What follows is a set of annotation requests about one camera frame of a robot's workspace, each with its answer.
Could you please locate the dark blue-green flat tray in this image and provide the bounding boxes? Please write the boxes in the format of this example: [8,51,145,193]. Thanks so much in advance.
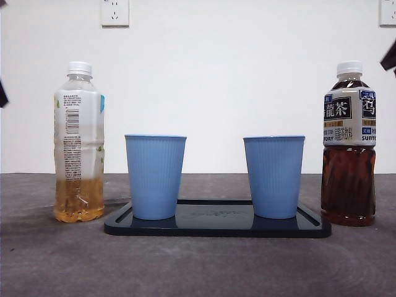
[103,199,332,239]

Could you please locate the blue ribbed plastic cup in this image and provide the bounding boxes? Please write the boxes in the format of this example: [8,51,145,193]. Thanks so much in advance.
[123,134,187,221]
[242,134,307,220]

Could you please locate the clear green tea bottle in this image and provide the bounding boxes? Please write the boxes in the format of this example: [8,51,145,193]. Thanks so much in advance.
[53,61,106,223]

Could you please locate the dark oolong tea bottle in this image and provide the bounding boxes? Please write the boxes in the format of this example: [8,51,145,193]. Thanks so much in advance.
[320,60,377,228]

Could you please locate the white wall socket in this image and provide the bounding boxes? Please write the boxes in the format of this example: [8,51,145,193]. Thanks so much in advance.
[101,0,130,28]
[379,0,396,27]

